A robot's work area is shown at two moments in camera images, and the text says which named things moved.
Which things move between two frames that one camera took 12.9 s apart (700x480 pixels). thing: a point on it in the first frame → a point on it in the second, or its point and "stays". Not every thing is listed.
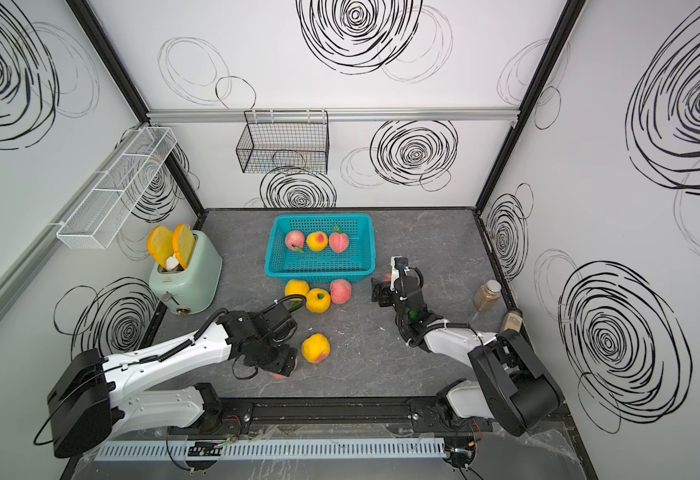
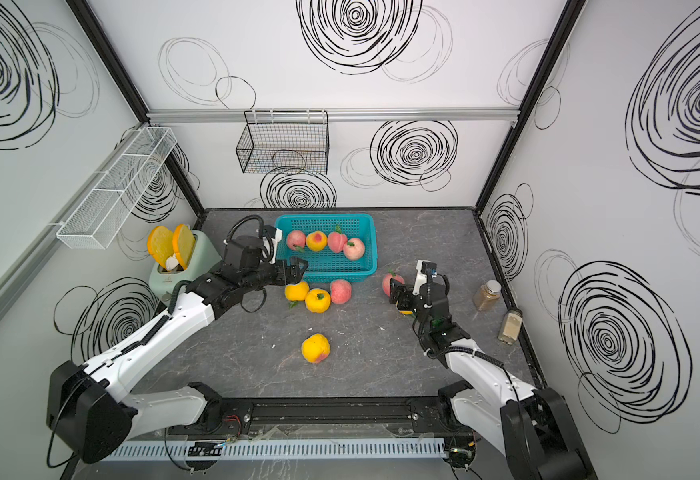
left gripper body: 271,343 → 267,275
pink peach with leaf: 338,241 stays
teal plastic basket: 353,265 stays
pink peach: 295,238 stays
